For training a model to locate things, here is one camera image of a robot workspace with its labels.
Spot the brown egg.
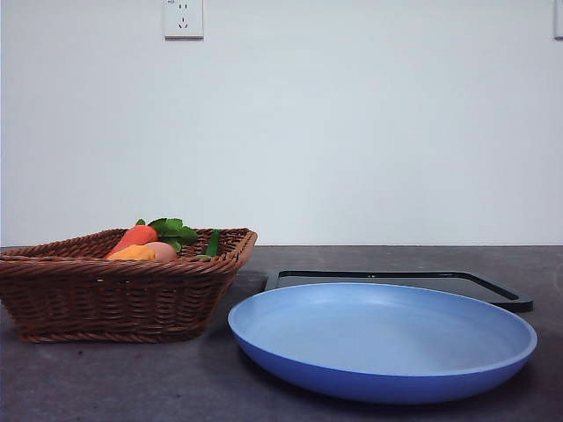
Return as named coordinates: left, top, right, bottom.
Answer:
left=144, top=241, right=179, bottom=261

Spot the brown wicker basket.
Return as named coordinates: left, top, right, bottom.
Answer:
left=0, top=227, right=259, bottom=345

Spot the yellow-orange toy corn cob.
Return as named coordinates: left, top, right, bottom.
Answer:
left=106, top=244, right=157, bottom=262

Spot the green leafy vegetable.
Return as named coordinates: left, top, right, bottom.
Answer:
left=135, top=217, right=200, bottom=254

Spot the green pepper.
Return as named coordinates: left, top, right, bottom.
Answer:
left=196, top=229, right=221, bottom=258

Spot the white wall socket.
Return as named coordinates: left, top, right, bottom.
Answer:
left=164, top=0, right=205, bottom=41

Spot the orange toy carrot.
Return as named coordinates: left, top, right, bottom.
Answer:
left=104, top=223, right=158, bottom=259

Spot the blue round plate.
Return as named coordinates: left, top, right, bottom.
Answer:
left=227, top=282, right=538, bottom=404

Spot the black rectangular tray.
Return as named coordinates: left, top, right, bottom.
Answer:
left=263, top=269, right=535, bottom=313

